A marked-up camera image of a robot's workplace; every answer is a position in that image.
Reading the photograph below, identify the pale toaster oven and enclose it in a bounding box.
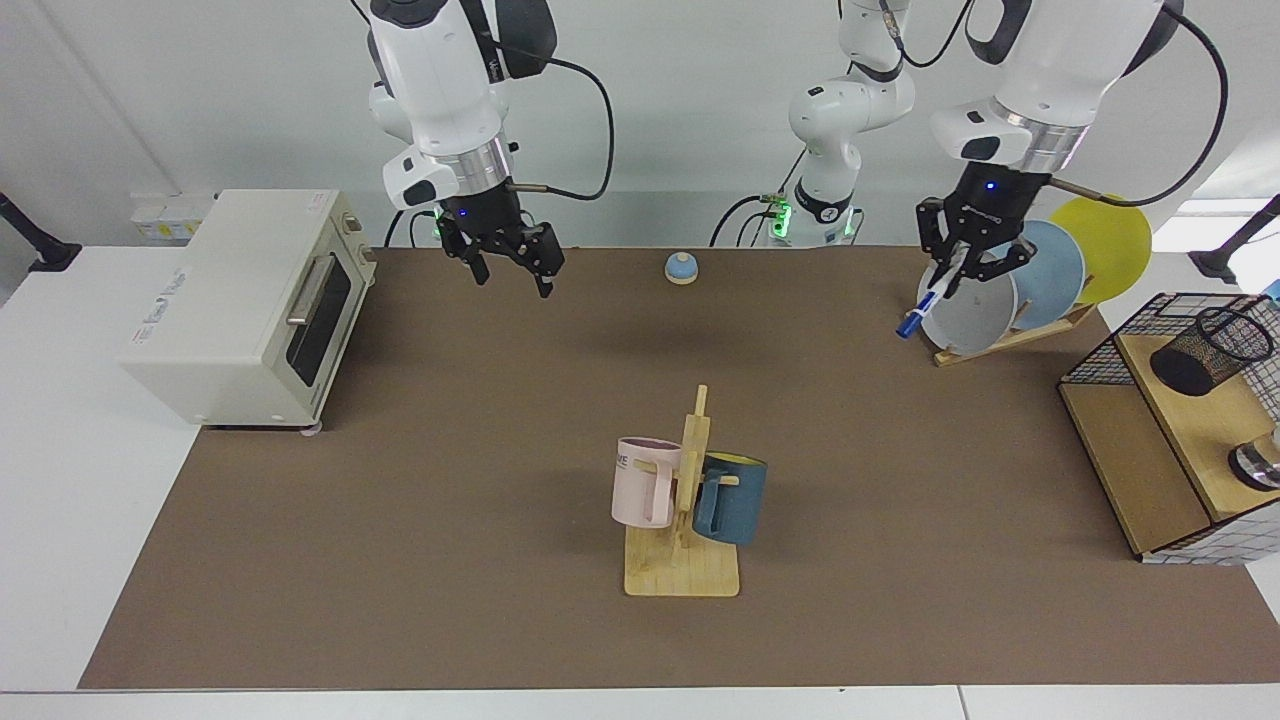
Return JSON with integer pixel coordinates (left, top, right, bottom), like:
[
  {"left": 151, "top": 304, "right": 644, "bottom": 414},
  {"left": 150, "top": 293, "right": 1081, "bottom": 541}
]
[{"left": 120, "top": 189, "right": 378, "bottom": 438}]

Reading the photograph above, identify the brown table cloth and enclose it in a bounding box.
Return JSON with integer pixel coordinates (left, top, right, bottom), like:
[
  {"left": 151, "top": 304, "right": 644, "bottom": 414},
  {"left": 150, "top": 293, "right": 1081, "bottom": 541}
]
[{"left": 78, "top": 246, "right": 1280, "bottom": 691}]

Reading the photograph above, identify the grey plate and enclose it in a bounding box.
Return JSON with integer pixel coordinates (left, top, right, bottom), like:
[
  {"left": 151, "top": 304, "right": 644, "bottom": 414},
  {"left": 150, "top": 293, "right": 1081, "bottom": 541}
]
[{"left": 917, "top": 250, "right": 1018, "bottom": 357}]

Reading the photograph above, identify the yellow plate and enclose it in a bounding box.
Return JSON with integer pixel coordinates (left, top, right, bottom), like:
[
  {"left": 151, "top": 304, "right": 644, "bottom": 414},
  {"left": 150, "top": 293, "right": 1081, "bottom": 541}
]
[{"left": 1050, "top": 195, "right": 1153, "bottom": 306}]

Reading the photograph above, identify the wooden plate rack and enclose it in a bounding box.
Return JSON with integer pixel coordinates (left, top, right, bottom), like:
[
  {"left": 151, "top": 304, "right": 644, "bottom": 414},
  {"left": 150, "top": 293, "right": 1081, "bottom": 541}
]
[{"left": 905, "top": 303, "right": 1098, "bottom": 368}]

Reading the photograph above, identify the black mesh pen holder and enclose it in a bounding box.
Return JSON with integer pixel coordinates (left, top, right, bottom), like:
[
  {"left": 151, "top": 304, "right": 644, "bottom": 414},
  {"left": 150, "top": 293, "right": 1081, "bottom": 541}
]
[{"left": 1149, "top": 307, "right": 1275, "bottom": 398}]

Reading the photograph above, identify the black arm gripper cable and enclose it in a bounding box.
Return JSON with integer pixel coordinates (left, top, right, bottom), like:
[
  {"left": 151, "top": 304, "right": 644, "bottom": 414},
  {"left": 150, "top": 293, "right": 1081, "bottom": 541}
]
[
  {"left": 500, "top": 55, "right": 616, "bottom": 201},
  {"left": 880, "top": 0, "right": 1229, "bottom": 208}
]

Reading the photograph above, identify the wooden cup stand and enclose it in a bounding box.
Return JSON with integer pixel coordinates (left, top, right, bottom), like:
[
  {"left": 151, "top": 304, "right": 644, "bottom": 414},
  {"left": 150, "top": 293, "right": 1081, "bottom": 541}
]
[{"left": 624, "top": 385, "right": 742, "bottom": 599}]

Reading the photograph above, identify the white marker with blue cap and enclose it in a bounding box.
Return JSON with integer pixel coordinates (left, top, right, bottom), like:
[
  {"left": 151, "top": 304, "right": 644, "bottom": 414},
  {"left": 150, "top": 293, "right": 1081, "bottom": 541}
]
[{"left": 895, "top": 258, "right": 966, "bottom": 339}]

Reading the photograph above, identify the pink mug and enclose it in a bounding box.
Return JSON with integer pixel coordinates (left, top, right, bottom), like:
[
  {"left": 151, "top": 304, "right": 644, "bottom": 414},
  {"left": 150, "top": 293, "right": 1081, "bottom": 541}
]
[{"left": 611, "top": 437, "right": 684, "bottom": 529}]

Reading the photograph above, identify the light blue plate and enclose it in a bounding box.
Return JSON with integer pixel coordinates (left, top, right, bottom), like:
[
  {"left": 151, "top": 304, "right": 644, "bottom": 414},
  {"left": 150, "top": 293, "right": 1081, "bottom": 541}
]
[{"left": 1005, "top": 220, "right": 1086, "bottom": 331}]

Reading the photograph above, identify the wire basket with wooden floor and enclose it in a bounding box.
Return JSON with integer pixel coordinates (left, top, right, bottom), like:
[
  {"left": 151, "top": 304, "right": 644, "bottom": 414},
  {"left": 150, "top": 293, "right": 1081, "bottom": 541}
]
[{"left": 1058, "top": 292, "right": 1280, "bottom": 567}]

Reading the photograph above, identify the black clamp stand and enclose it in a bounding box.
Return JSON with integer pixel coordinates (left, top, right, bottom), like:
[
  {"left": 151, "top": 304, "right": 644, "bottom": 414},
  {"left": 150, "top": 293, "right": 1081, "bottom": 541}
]
[
  {"left": 0, "top": 190, "right": 83, "bottom": 273},
  {"left": 1188, "top": 195, "right": 1280, "bottom": 284}
]

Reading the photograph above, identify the white wall socket box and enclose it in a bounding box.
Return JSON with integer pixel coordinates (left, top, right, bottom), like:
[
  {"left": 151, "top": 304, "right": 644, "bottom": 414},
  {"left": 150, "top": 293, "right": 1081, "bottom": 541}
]
[{"left": 130, "top": 192, "right": 216, "bottom": 241}]

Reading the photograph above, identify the black arm base cable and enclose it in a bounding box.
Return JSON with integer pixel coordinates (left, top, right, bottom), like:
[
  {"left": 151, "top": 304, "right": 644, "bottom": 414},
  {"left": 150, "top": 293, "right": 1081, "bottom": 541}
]
[
  {"left": 384, "top": 205, "right": 439, "bottom": 248},
  {"left": 710, "top": 150, "right": 807, "bottom": 248}
]

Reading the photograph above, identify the dark blue mug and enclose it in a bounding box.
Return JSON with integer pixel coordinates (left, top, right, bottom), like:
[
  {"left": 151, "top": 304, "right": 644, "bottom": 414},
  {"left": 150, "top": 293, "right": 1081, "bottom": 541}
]
[{"left": 692, "top": 452, "right": 769, "bottom": 546}]

